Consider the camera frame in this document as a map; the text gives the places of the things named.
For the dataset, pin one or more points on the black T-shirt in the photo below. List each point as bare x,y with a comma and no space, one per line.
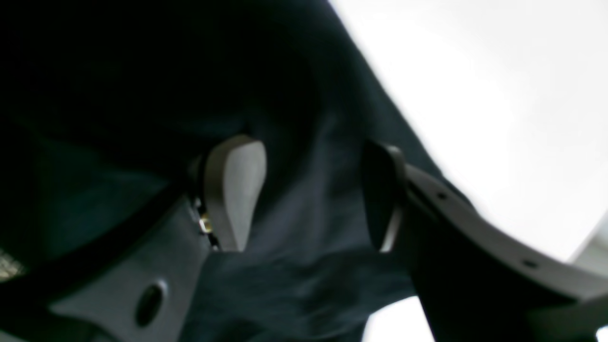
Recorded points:
105,103

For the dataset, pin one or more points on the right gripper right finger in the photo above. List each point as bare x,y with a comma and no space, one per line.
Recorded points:
474,282

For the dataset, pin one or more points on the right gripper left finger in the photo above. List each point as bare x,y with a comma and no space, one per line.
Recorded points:
137,282

